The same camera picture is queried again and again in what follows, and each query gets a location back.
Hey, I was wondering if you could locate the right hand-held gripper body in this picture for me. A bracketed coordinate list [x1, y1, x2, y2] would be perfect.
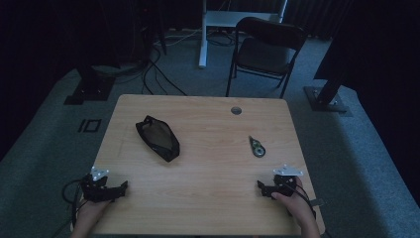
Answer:
[272, 164, 304, 198]

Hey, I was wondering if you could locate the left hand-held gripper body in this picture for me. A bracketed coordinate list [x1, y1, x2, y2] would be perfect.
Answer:
[80, 166, 117, 203]

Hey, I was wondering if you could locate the correction tape dispenser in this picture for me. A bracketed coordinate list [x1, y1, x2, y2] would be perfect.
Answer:
[248, 135, 267, 159]

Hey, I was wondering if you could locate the black mesh pencil case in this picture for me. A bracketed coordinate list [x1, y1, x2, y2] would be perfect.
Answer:
[135, 114, 181, 164]

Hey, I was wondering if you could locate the person's left hand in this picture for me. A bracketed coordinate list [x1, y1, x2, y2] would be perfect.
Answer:
[76, 197, 113, 230]

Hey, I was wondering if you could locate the person's right hand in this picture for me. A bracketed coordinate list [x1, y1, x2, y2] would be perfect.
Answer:
[270, 176, 315, 229]

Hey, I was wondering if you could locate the black folding chair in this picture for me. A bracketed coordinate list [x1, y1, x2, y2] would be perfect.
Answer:
[225, 16, 309, 100]

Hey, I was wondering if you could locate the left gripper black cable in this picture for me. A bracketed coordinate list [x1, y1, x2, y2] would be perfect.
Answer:
[60, 178, 87, 232]

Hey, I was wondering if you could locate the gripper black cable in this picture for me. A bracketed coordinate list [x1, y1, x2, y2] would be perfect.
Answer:
[284, 181, 319, 220]
[60, 178, 87, 232]

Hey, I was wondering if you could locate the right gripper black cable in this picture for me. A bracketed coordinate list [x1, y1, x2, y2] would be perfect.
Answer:
[284, 181, 319, 220]

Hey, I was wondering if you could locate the black stand with base plate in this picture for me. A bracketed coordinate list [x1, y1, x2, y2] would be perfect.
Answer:
[303, 49, 350, 114]
[62, 63, 117, 106]

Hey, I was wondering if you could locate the black floor cable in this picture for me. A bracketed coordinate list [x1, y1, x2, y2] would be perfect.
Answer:
[141, 46, 188, 97]

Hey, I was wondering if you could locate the white floor cable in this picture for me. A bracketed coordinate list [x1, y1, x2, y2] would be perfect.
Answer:
[155, 28, 203, 48]

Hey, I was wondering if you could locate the white desk frame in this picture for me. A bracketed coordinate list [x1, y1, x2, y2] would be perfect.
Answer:
[197, 0, 289, 69]

